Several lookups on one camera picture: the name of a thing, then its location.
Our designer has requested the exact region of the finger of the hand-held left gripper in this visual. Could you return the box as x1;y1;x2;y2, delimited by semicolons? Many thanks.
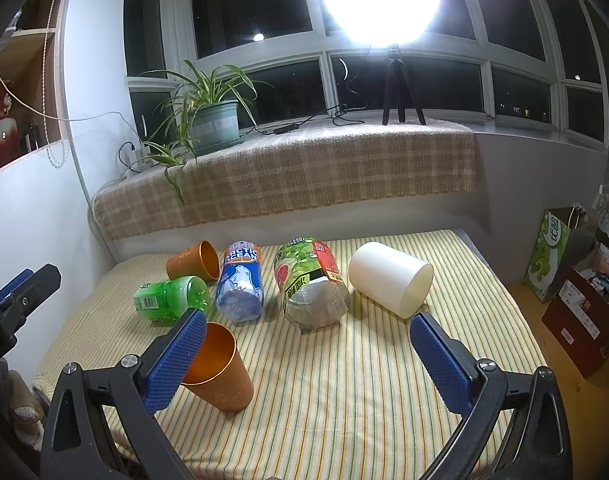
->
0;269;35;314
0;263;62;334

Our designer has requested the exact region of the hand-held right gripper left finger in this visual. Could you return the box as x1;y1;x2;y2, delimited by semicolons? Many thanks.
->
40;307;208;480

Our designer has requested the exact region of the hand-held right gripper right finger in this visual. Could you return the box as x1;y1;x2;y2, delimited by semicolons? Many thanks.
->
409;311;572;480

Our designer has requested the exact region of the white cup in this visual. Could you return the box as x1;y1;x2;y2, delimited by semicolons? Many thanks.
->
348;241;434;320

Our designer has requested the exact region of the orange metal cup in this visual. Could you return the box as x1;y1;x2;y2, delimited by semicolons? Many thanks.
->
180;321;255;413
165;240;221;282

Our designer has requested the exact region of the beige plush object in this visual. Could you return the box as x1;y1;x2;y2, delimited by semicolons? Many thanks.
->
4;370;46;448

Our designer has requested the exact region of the blue label plastic bottle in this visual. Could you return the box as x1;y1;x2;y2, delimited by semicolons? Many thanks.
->
215;240;264;323

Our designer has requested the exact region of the yellow striped cloth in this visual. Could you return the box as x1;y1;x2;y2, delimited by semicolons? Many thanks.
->
32;228;550;480

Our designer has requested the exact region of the red cardboard box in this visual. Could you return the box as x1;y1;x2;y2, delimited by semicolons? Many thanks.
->
541;242;609;380

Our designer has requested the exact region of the green red label plastic bottle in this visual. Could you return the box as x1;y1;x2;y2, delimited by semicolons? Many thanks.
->
274;236;352;332

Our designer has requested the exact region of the green paper bag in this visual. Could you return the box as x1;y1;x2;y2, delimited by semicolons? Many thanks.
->
523;205;597;303

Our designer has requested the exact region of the white power strip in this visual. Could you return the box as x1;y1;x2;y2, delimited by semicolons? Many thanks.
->
118;115;151;181

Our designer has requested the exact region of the wooden shelf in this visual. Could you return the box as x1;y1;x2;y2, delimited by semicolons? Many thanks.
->
0;0;80;181

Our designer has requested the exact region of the beige plaid cloth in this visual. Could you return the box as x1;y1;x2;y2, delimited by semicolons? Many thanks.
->
93;119;479;242

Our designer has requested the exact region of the potted spider plant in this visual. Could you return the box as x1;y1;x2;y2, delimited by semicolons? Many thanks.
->
139;59;275;206

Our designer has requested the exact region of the black tripod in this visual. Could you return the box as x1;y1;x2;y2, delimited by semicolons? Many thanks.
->
381;45;427;126

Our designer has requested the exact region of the white framed window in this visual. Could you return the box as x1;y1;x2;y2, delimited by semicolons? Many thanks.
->
123;0;609;152

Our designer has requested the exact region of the white cable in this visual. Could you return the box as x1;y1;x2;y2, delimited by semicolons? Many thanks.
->
0;30;138;133

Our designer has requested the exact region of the black cable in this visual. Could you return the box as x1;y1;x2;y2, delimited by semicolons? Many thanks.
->
257;57;367;136

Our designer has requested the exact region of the bright ring light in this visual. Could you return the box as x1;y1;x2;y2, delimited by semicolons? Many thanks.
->
323;0;442;47

